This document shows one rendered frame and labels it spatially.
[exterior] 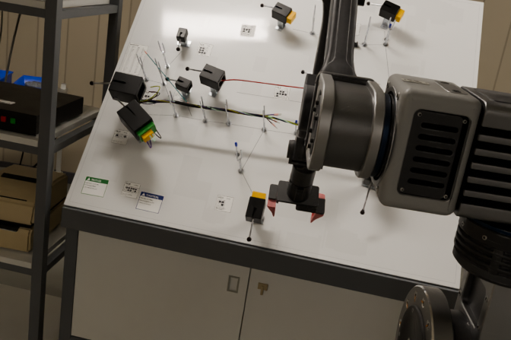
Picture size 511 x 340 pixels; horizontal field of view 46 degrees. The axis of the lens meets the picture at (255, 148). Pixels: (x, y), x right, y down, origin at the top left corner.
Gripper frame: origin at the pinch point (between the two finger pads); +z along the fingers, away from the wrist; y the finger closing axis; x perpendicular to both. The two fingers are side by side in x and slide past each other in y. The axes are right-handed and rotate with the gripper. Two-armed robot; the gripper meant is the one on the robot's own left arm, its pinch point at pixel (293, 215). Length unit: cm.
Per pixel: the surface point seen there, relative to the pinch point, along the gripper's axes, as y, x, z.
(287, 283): -3.2, -1.5, 34.3
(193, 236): 26.3, -5.9, 24.8
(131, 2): 109, -232, 102
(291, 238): -2.1, -8.6, 21.5
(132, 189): 47, -18, 23
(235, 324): 10, 6, 50
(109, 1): 71, -78, -2
